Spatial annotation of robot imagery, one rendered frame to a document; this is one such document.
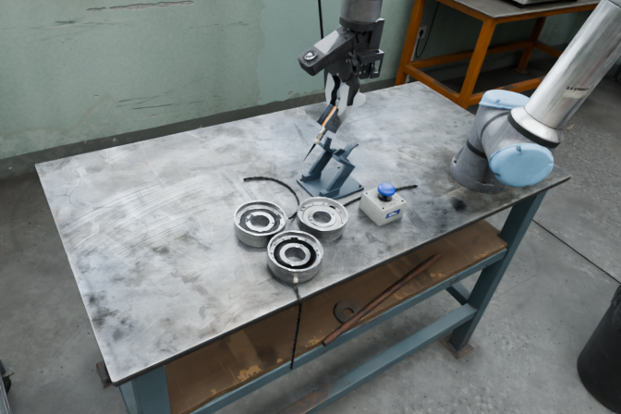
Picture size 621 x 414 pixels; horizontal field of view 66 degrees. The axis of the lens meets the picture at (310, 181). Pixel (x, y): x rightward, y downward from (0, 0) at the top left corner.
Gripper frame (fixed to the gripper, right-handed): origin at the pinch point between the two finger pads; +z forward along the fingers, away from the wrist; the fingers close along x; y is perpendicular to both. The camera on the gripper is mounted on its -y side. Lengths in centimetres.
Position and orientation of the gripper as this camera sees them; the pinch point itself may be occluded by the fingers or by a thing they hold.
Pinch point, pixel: (334, 114)
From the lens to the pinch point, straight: 101.9
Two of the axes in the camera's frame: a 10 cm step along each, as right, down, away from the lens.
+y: 8.2, -2.7, 5.1
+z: -1.1, 7.9, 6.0
